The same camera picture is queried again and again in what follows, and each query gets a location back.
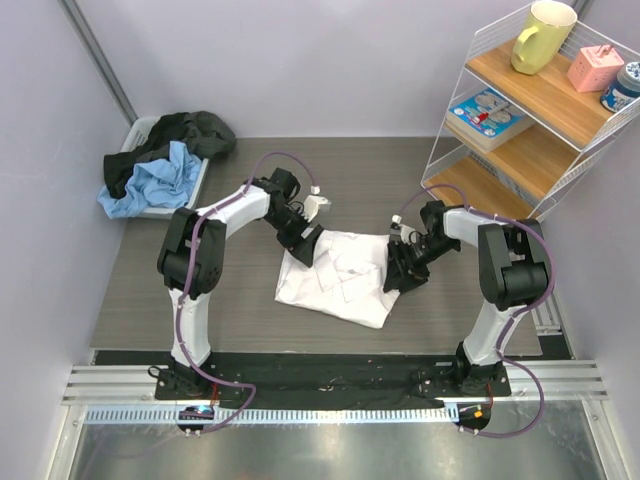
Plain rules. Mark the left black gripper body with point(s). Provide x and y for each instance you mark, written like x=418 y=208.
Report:
x=290 y=227

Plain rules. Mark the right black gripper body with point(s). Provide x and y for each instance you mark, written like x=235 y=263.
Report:
x=417 y=257

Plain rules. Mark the white long sleeve shirt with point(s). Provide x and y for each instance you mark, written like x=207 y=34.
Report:
x=345 y=281

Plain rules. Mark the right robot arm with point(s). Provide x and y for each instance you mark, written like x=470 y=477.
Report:
x=515 y=274

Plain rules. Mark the black shirt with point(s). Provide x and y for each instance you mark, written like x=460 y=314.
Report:
x=204 y=134

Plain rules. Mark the light blue shirt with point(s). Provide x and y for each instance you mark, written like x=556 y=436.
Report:
x=163 y=184

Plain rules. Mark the blue white book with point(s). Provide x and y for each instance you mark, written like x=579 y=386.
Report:
x=486 y=120

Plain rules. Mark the grey plastic basket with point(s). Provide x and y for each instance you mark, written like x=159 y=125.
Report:
x=159 y=173

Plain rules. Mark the pink cube box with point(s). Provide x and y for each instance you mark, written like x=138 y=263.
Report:
x=594 y=68

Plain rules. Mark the blue white tin can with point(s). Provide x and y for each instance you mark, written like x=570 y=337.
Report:
x=623 y=89

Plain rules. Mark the yellow green mug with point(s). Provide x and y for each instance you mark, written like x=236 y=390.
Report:
x=546 y=27

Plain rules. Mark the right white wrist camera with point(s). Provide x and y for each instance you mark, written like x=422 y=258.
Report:
x=400 y=233

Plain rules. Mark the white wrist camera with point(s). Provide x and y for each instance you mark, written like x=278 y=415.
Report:
x=315 y=203
x=400 y=233

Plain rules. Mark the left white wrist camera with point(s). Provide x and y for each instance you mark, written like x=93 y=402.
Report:
x=315 y=203

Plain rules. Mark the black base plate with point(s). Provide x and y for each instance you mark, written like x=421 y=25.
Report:
x=332 y=381

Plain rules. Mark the white slotted cable duct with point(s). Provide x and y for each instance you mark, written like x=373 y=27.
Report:
x=188 y=415

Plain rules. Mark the white wire wooden shelf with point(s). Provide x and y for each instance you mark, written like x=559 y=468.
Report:
x=528 y=174

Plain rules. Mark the aluminium rail frame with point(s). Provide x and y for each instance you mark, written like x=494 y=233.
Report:
x=560 y=424

